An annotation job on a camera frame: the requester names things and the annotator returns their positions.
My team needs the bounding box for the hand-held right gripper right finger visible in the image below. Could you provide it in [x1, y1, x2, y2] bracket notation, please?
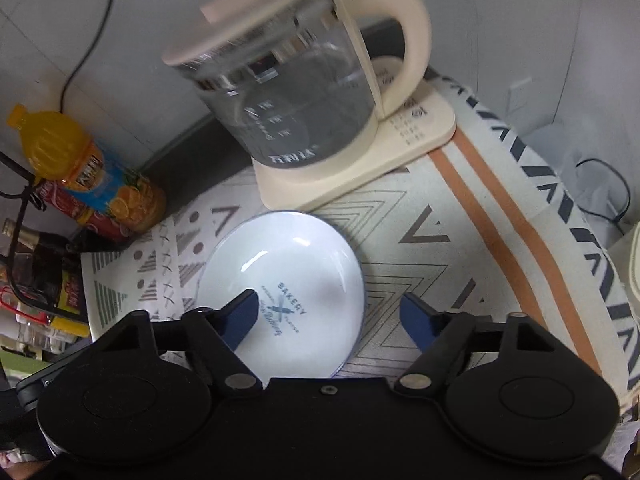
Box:
[393, 292, 556, 392]

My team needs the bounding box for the soy sauce bottle red handle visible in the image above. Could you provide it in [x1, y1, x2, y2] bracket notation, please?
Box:
[2, 217, 92, 337]

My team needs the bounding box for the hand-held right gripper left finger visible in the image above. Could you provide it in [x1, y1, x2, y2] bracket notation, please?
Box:
[97, 288, 263, 392]

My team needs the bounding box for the black shelf rack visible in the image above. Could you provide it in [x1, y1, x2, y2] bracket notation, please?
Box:
[0, 152, 48, 311]

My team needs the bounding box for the small white plate blue print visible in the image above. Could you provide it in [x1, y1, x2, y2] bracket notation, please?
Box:
[191, 211, 365, 380]

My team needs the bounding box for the thin black cable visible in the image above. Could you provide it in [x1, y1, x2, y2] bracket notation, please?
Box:
[575, 159, 631, 223]

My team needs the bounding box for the orange juice bottle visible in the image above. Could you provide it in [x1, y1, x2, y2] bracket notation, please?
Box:
[6, 104, 167, 233]

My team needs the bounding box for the glass electric kettle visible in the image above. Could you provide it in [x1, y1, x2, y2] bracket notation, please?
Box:
[161, 0, 433, 168]

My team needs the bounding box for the cream kettle base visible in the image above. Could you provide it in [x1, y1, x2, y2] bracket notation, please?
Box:
[251, 55, 457, 212]

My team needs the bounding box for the black power cable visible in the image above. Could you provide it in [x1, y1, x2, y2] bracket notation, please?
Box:
[60, 0, 121, 111]

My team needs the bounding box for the patterned fringed table mat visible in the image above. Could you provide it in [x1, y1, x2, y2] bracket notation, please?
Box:
[80, 67, 640, 416]

